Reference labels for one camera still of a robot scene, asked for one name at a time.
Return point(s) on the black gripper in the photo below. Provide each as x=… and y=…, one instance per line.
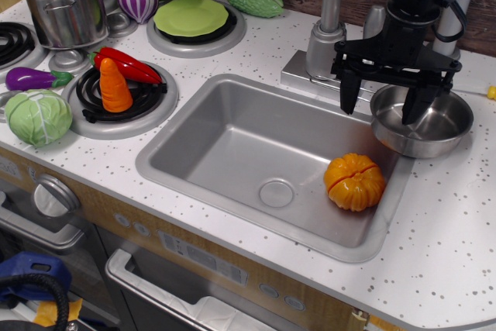
x=397, y=55

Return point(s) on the small steel pan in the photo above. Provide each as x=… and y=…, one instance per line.
x=436, y=132

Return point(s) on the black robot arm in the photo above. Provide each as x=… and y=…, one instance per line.
x=420, y=11

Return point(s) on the grey toy sink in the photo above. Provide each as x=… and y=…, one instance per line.
x=260, y=153

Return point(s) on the silver toy faucet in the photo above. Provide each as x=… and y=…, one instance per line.
x=310, y=71

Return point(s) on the orange toy pumpkin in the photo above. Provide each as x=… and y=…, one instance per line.
x=354, y=182

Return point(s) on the grey vertical pole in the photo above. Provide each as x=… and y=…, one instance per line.
x=449, y=25

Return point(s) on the back right stove burner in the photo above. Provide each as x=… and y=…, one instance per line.
x=200, y=46

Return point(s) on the stove burner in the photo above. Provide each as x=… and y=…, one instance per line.
x=152, y=104
x=200, y=46
x=20, y=47

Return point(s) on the green toy plate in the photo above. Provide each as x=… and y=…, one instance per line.
x=190, y=18

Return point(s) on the front right stove burner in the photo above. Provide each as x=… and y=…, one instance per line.
x=152, y=104

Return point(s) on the red toy chili pepper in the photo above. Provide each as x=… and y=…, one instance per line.
x=129, y=67

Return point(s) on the purple striped toy onion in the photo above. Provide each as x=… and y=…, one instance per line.
x=139, y=10

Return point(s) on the orange toy carrot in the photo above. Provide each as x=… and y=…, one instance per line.
x=115, y=93

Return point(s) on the grey stove knob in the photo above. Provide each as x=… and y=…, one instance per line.
x=74, y=61
x=120, y=25

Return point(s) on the silver dishwasher door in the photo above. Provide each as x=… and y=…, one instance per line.
x=163, y=296

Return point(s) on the steel cooking pot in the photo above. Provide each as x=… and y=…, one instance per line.
x=68, y=24

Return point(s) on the green toy cabbage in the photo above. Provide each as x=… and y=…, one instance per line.
x=38, y=116

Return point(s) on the silver oven knob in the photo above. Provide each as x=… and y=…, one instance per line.
x=52, y=198

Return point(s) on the purple toy eggplant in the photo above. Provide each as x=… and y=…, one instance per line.
x=24, y=79

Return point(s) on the front left stove burner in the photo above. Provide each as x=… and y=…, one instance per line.
x=20, y=47

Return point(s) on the yellow cloth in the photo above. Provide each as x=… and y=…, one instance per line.
x=46, y=314

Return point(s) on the toy knife yellow handle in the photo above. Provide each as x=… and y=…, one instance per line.
x=487, y=91

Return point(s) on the silver oven door handle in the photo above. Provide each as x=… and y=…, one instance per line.
x=68, y=237

